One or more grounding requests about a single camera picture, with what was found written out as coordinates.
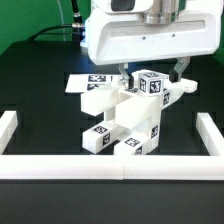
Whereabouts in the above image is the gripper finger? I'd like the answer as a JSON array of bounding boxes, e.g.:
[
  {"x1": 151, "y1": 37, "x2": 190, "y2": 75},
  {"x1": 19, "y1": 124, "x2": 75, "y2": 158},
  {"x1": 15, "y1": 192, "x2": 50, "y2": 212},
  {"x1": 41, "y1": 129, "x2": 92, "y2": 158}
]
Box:
[
  {"x1": 117, "y1": 64, "x2": 134, "y2": 89},
  {"x1": 169, "y1": 57, "x2": 190, "y2": 83}
]

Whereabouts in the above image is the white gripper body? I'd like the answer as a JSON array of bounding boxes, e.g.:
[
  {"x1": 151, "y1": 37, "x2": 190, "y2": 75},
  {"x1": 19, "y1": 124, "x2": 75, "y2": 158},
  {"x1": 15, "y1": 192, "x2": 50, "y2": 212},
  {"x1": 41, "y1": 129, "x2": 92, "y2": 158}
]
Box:
[{"x1": 87, "y1": 9, "x2": 221, "y2": 65}]

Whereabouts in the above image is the white tagged cube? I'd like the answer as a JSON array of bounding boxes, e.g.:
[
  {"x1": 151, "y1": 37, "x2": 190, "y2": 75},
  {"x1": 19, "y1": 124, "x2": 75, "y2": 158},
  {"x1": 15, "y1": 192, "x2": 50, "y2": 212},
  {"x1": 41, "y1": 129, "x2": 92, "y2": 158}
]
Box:
[{"x1": 138, "y1": 71, "x2": 164, "y2": 96}]

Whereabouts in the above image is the white chair back frame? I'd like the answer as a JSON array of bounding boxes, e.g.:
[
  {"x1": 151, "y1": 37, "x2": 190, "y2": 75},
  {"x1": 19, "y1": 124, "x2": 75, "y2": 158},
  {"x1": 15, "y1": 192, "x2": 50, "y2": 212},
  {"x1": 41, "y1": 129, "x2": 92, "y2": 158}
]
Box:
[{"x1": 79, "y1": 74, "x2": 199, "y2": 131}]

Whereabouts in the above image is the white chair seat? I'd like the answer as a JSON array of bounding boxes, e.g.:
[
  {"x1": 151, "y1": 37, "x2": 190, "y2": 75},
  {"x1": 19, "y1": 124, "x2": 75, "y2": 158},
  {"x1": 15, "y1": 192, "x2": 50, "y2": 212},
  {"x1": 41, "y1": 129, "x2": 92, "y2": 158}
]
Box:
[{"x1": 104, "y1": 104, "x2": 161, "y2": 153}]

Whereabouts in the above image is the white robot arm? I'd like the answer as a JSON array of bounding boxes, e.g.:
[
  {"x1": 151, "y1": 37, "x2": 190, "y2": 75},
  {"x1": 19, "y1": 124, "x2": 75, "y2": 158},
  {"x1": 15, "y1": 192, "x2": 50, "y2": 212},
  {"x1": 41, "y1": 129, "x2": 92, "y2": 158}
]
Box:
[{"x1": 86, "y1": 0, "x2": 224, "y2": 86}]

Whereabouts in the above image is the white marker sheet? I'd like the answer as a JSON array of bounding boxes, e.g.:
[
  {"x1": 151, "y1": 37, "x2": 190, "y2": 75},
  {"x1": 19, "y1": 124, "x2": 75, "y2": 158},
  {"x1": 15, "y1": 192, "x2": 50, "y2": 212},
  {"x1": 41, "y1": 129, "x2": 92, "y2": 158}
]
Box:
[{"x1": 65, "y1": 74, "x2": 120, "y2": 93}]

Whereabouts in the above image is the white right fence bar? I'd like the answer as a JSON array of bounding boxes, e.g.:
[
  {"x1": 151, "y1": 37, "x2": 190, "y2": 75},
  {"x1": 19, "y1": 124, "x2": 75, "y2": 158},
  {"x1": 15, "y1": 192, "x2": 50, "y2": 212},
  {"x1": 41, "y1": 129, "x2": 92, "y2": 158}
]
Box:
[{"x1": 196, "y1": 113, "x2": 224, "y2": 157}]

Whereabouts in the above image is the white fence bar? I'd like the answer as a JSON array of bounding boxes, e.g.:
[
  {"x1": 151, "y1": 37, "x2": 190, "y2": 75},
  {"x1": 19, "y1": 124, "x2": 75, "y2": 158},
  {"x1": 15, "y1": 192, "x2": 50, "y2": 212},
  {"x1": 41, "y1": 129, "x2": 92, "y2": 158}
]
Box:
[
  {"x1": 0, "y1": 111, "x2": 18, "y2": 155},
  {"x1": 0, "y1": 155, "x2": 224, "y2": 180},
  {"x1": 196, "y1": 113, "x2": 224, "y2": 157}
]

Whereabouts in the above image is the white left fence bar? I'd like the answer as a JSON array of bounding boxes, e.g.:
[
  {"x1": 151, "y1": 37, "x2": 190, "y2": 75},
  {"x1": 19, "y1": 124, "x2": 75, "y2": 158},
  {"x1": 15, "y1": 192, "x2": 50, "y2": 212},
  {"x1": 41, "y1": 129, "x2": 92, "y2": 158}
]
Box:
[{"x1": 0, "y1": 111, "x2": 18, "y2": 155}]

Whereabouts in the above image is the white front fence bar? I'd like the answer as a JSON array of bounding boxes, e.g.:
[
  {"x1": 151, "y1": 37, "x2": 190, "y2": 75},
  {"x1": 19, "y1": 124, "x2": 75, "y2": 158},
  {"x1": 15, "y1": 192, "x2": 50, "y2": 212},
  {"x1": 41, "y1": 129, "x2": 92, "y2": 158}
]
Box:
[{"x1": 0, "y1": 155, "x2": 224, "y2": 180}]

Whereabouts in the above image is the black cable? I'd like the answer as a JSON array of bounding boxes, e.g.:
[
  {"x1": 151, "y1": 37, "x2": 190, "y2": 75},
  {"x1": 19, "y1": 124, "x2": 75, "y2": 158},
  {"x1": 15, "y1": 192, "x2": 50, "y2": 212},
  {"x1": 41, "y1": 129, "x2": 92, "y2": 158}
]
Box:
[{"x1": 26, "y1": 0, "x2": 87, "y2": 42}]

